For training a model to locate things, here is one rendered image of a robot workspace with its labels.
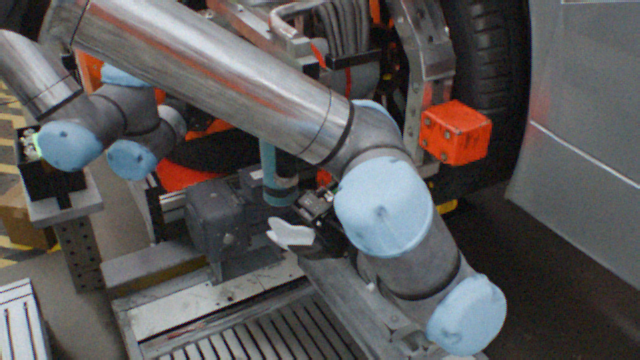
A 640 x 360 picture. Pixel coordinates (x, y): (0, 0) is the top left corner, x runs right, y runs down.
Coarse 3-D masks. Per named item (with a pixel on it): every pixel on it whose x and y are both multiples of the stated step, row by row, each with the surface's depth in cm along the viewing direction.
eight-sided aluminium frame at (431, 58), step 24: (408, 0) 89; (432, 0) 91; (288, 24) 129; (408, 24) 89; (432, 24) 90; (408, 48) 91; (432, 48) 89; (432, 72) 89; (408, 96) 94; (432, 96) 96; (408, 120) 96; (408, 144) 99; (432, 168) 102
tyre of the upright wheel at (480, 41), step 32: (448, 0) 92; (480, 0) 88; (512, 0) 90; (480, 32) 88; (512, 32) 90; (480, 64) 90; (512, 64) 91; (480, 96) 91; (512, 96) 93; (512, 128) 97; (480, 160) 99; (512, 160) 105; (448, 192) 107
